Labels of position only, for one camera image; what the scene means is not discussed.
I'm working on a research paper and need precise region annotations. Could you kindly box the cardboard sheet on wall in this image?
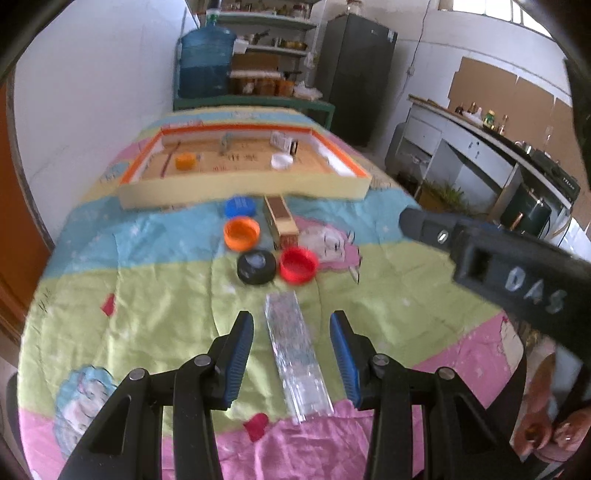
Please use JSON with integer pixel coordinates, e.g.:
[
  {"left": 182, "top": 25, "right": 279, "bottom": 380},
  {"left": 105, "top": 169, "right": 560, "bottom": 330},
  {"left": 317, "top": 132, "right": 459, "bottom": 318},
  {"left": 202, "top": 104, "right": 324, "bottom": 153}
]
[{"left": 447, "top": 56, "right": 575, "bottom": 139}]

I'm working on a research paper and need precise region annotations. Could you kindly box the wooden planter with grass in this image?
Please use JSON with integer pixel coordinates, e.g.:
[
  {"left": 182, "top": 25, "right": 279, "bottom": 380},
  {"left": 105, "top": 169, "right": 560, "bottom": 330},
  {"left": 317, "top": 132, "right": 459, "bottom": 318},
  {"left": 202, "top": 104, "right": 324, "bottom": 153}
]
[{"left": 418, "top": 179, "right": 465, "bottom": 214}]

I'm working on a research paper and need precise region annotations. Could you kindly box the metal shelf rack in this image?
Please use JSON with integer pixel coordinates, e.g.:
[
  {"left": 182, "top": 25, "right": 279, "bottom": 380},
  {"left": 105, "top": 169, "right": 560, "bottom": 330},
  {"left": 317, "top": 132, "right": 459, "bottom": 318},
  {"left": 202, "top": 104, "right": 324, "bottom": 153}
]
[{"left": 203, "top": 0, "right": 320, "bottom": 84}]

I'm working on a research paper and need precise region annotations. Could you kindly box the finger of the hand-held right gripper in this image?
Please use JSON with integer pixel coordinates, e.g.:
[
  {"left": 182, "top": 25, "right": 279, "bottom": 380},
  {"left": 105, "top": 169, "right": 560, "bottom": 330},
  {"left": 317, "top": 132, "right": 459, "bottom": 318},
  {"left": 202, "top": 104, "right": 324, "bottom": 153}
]
[{"left": 398, "top": 206, "right": 465, "bottom": 254}]

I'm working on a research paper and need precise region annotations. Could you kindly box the blue water jug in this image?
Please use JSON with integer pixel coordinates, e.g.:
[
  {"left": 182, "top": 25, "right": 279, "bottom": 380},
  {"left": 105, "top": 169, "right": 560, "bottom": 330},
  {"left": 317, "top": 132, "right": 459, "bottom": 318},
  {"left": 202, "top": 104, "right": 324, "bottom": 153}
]
[{"left": 179, "top": 25, "right": 237, "bottom": 99}]

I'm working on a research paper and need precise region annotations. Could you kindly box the gold brown rectangular case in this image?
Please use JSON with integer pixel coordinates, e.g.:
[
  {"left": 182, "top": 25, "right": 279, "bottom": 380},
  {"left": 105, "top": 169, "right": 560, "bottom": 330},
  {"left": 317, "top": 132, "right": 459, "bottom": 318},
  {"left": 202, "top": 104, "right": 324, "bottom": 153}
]
[{"left": 263, "top": 195, "right": 300, "bottom": 252}]

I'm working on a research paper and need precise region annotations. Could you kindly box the black gas stove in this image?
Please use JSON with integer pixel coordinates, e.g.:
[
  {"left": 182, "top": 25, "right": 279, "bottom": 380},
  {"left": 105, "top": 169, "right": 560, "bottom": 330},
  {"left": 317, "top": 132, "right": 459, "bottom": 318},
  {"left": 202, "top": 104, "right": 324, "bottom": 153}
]
[{"left": 531, "top": 148, "right": 581, "bottom": 201}]

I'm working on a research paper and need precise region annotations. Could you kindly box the green air fryer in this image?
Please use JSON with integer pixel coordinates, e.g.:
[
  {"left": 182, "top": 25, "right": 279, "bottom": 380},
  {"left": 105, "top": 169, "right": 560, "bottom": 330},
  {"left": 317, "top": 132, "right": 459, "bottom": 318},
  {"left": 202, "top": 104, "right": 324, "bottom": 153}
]
[{"left": 500, "top": 182, "right": 553, "bottom": 232}]

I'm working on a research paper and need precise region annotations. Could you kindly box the red bottle cap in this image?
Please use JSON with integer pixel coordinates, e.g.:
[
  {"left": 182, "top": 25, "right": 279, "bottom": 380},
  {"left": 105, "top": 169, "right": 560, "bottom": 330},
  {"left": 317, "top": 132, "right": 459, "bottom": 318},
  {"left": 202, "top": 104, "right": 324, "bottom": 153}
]
[{"left": 278, "top": 246, "right": 320, "bottom": 284}]

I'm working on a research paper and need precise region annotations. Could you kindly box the black bottle cap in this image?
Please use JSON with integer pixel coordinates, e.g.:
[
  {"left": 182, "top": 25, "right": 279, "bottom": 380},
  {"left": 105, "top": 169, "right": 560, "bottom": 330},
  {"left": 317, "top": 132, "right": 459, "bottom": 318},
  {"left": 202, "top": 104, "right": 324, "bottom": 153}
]
[{"left": 237, "top": 249, "right": 278, "bottom": 286}]

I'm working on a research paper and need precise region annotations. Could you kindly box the plain orange bottle cap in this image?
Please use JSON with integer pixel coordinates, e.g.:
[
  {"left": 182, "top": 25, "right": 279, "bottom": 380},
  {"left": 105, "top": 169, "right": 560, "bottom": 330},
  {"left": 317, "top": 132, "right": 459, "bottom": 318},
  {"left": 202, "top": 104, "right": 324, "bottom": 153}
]
[{"left": 223, "top": 218, "right": 262, "bottom": 251}]

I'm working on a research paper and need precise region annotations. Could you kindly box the clear plastic case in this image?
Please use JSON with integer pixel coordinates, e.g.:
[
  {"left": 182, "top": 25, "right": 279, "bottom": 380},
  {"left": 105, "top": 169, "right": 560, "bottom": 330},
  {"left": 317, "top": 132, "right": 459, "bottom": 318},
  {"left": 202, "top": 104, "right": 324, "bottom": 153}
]
[{"left": 262, "top": 292, "right": 334, "bottom": 424}]

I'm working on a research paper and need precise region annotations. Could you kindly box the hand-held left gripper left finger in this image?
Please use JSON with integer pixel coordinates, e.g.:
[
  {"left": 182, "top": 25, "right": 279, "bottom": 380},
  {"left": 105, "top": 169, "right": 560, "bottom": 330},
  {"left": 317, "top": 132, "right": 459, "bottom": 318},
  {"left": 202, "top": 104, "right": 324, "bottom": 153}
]
[{"left": 58, "top": 311, "right": 256, "bottom": 480}]

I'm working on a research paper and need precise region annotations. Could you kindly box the brown wooden stick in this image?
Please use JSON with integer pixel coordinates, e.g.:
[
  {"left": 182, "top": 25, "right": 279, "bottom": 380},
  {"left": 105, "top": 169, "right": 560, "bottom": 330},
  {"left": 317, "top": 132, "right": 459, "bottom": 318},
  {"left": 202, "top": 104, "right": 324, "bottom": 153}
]
[{"left": 159, "top": 141, "right": 182, "bottom": 178}]

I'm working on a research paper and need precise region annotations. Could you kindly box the plastic oil jug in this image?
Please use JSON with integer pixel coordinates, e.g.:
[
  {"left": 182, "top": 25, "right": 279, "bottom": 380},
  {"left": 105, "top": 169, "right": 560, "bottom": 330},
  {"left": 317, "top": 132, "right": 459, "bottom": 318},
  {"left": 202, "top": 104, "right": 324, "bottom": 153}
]
[{"left": 402, "top": 148, "right": 430, "bottom": 182}]

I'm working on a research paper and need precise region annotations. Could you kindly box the blue bottle cap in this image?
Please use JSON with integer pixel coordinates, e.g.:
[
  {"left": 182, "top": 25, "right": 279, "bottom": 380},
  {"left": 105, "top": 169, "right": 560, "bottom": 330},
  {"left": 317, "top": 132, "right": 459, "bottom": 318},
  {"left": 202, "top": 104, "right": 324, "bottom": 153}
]
[{"left": 224, "top": 196, "right": 257, "bottom": 219}]

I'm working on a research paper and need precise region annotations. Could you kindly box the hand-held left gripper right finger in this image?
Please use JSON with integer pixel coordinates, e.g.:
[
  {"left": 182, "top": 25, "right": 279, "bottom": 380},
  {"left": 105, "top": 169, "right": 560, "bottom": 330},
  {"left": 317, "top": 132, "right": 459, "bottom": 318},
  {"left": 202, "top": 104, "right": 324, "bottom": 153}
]
[{"left": 329, "top": 310, "right": 525, "bottom": 480}]

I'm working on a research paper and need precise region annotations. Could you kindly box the red-brown wooden door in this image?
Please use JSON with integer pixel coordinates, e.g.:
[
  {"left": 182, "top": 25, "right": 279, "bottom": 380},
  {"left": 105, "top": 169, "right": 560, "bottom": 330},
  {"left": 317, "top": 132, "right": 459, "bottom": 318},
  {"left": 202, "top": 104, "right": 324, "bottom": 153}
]
[{"left": 0, "top": 78, "right": 51, "bottom": 347}]

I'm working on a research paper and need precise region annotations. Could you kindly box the brown cardboard box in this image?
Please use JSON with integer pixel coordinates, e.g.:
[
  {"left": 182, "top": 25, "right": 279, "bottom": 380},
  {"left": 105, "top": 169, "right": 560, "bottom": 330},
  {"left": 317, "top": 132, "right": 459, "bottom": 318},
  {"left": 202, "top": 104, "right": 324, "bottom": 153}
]
[{"left": 233, "top": 53, "right": 279, "bottom": 72}]

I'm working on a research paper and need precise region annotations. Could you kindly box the pink slipper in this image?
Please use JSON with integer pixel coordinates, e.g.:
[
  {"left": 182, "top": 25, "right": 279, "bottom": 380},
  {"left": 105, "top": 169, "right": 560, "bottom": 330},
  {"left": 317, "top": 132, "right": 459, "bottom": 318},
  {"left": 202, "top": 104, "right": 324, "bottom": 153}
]
[{"left": 554, "top": 410, "right": 591, "bottom": 463}]

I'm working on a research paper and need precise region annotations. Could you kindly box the high outer window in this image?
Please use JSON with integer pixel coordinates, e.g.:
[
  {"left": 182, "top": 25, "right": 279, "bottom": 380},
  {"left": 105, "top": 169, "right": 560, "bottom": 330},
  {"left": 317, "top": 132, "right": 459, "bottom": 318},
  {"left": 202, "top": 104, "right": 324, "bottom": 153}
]
[{"left": 436, "top": 0, "right": 555, "bottom": 40}]

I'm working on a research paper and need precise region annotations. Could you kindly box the white box with black end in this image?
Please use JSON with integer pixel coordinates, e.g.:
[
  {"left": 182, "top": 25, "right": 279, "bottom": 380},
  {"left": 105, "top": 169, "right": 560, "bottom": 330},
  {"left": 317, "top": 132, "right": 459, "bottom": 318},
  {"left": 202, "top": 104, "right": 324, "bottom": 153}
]
[{"left": 270, "top": 130, "right": 300, "bottom": 154}]

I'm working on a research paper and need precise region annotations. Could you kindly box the dark refrigerator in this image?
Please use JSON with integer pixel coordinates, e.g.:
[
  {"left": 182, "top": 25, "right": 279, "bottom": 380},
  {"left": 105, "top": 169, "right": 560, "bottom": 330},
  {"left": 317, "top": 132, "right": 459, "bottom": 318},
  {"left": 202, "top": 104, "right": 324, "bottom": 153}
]
[{"left": 316, "top": 13, "right": 399, "bottom": 146}]

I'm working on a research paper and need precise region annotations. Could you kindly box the grey kitchen counter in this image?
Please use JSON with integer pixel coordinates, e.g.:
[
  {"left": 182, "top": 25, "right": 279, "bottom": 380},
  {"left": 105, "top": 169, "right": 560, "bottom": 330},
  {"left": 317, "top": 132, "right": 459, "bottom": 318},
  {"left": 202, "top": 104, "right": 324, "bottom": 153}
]
[{"left": 390, "top": 95, "right": 583, "bottom": 241}]

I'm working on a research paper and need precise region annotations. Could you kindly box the green table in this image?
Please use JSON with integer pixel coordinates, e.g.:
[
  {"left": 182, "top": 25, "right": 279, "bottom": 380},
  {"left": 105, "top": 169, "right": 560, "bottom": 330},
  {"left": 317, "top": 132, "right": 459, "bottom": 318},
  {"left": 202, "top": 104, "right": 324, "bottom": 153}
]
[{"left": 173, "top": 95, "right": 335, "bottom": 130}]

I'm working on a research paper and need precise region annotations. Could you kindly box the orange-rimmed shallow cardboard box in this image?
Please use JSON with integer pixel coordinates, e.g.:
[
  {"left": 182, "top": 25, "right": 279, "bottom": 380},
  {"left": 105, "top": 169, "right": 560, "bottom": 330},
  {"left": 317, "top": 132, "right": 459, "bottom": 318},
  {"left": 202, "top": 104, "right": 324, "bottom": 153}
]
[{"left": 119, "top": 121, "right": 372, "bottom": 210}]

